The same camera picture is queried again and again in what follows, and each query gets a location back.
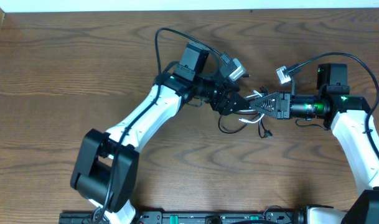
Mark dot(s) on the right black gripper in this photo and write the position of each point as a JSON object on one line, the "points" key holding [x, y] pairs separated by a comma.
{"points": [[285, 106]]}

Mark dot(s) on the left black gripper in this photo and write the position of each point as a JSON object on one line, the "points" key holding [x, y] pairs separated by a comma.
{"points": [[222, 101]]}

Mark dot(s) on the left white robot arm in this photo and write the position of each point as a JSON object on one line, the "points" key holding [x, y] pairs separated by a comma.
{"points": [[106, 167]]}

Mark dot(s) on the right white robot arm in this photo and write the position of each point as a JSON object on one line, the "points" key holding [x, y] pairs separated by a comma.
{"points": [[348, 117]]}

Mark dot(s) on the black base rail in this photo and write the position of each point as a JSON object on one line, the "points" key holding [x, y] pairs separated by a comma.
{"points": [[273, 214]]}

